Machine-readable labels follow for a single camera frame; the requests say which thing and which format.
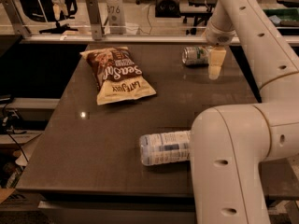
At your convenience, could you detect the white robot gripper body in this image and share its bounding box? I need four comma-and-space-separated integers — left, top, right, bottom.
205, 0, 235, 46

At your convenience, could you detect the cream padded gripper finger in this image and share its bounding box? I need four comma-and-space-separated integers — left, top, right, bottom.
208, 47, 226, 80

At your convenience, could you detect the green silver 7up can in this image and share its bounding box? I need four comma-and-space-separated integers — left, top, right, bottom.
182, 46, 209, 66

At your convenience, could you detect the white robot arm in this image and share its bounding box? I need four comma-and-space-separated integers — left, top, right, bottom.
190, 0, 299, 224

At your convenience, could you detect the white numbered robot base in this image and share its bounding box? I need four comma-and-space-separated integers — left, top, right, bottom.
106, 0, 126, 35

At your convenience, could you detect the dark background desk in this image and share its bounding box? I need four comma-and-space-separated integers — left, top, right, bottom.
180, 0, 217, 35

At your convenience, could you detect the green plastic bin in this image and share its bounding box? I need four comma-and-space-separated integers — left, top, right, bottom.
264, 8, 299, 35

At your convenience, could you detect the brown cream chip bag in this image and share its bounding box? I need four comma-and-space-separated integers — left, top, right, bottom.
80, 47, 156, 105

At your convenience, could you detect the clear plastic water bottle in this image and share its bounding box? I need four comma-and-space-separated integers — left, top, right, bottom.
139, 131, 191, 166

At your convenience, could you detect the black tripod stand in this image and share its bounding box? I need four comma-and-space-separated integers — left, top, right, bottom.
40, 0, 78, 34

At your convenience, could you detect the middle metal railing post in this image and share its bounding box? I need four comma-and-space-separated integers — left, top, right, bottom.
85, 0, 104, 41

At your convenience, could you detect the metal railing post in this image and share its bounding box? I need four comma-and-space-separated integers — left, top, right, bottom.
85, 0, 104, 41
0, 0, 31, 38

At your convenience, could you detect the left metal railing post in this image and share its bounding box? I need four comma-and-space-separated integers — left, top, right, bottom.
0, 0, 31, 38

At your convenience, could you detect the black cable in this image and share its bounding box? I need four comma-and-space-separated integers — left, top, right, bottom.
0, 101, 31, 164

